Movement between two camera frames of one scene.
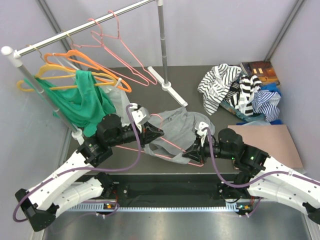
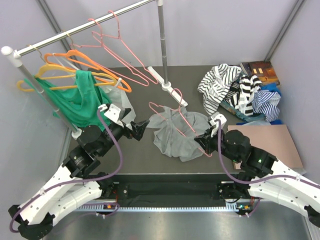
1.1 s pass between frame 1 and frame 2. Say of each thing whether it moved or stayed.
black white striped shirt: stayed
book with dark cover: stayed
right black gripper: moved
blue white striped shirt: stayed
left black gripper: moved
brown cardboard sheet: stayed
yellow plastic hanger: stayed
